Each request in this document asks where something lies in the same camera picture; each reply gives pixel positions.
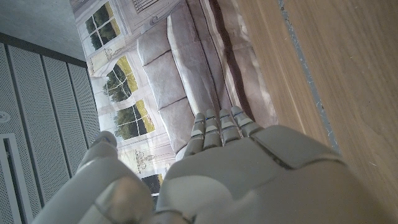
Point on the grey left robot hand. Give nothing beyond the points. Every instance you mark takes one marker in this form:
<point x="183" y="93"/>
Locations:
<point x="248" y="180"/>

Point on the printed sofa room backdrop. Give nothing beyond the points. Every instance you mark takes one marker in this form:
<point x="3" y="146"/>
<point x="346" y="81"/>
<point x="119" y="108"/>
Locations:
<point x="174" y="68"/>

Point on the white round ceiling fixture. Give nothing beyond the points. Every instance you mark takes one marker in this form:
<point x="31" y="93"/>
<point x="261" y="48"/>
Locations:
<point x="3" y="117"/>

